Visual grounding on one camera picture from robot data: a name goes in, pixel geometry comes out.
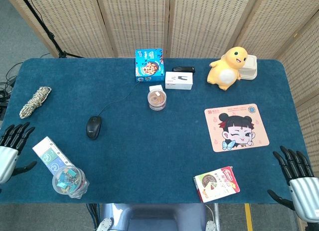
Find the wicker folding screen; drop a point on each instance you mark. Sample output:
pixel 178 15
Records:
pixel 137 22

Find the blue grey robot torso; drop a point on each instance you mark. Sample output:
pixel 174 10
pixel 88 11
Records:
pixel 154 216

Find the white box black print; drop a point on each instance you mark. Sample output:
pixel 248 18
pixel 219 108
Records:
pixel 178 81

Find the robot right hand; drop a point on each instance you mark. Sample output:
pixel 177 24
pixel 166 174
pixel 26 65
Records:
pixel 305 196

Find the black tripod stand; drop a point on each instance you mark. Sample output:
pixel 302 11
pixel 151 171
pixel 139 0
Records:
pixel 51 35

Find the blue cookie box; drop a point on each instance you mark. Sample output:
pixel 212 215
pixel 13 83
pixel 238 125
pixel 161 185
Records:
pixel 149 66

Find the flat black device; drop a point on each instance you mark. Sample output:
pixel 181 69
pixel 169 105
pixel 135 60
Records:
pixel 183 69

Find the silver table leg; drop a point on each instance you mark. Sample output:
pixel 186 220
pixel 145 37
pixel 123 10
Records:
pixel 216 216

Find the round can of rubber bands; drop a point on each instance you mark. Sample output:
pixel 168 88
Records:
pixel 156 100

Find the beige lunch box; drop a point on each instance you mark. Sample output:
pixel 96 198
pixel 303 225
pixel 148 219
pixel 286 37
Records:
pixel 250 66

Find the clear jar of binder clips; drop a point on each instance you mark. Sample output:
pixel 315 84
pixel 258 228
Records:
pixel 69 182

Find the blue table cloth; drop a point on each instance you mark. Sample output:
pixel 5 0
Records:
pixel 149 146

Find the cartoon girl mouse pad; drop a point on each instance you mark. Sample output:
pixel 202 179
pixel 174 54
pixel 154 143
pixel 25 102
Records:
pixel 236 127

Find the yellow dinosaur plush toy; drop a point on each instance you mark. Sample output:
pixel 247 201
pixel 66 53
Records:
pixel 224 74

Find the red white snack packet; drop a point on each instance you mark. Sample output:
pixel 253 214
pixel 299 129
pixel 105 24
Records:
pixel 216 185

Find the black computer mouse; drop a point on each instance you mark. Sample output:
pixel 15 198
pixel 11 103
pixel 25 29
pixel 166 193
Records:
pixel 94 127

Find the white box green blue squares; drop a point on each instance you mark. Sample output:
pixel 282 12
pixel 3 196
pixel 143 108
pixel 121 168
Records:
pixel 48 153

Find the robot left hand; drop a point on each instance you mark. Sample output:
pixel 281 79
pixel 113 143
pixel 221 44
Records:
pixel 8 161

